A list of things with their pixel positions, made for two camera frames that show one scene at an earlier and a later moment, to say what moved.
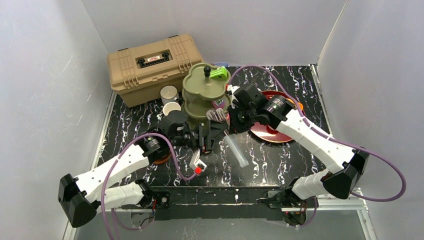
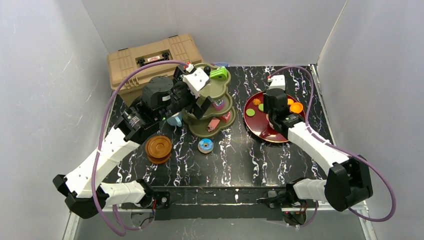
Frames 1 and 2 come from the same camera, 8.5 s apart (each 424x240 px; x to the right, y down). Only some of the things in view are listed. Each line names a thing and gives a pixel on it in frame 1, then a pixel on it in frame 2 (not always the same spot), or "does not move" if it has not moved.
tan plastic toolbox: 139,72 does not move
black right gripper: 234,117 → 274,100
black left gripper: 205,139 → 193,102
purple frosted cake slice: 218,103 does not move
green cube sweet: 220,73 does not move
